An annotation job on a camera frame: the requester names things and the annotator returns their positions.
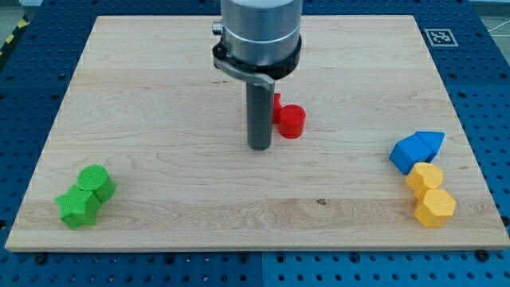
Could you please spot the wooden board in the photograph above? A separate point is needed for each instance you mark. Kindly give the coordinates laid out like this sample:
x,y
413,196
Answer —
x,y
146,103

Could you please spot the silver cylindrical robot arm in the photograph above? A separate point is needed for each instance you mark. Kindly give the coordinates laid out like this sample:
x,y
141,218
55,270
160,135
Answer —
x,y
259,44

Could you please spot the red star block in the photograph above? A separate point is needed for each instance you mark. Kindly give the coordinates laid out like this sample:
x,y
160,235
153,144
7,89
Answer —
x,y
277,108

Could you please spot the blue triangle block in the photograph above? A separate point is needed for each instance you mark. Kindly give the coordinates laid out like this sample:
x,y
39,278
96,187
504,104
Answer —
x,y
433,140

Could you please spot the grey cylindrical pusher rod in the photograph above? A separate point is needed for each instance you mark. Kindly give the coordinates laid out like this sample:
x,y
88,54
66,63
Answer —
x,y
259,108

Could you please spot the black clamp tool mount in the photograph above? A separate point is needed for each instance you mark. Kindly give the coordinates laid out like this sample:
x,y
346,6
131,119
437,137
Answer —
x,y
262,75

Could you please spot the red cylinder block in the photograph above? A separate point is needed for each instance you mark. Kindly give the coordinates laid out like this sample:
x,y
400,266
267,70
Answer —
x,y
292,119

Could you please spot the green cylinder block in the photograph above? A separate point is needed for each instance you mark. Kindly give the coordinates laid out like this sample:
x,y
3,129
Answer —
x,y
95,178

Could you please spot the blue cube block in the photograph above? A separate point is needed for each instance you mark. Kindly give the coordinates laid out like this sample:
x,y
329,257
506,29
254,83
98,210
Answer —
x,y
409,151

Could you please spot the white fiducial marker tag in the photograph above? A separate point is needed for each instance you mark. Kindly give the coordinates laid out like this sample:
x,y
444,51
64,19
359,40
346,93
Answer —
x,y
439,37

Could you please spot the green star block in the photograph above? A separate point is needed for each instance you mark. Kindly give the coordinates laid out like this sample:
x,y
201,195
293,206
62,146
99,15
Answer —
x,y
78,208

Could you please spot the yellow hexagon block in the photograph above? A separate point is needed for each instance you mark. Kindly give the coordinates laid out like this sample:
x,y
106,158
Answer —
x,y
435,208

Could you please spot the yellow heart block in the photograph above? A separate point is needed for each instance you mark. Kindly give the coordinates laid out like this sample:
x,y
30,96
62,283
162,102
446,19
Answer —
x,y
423,177

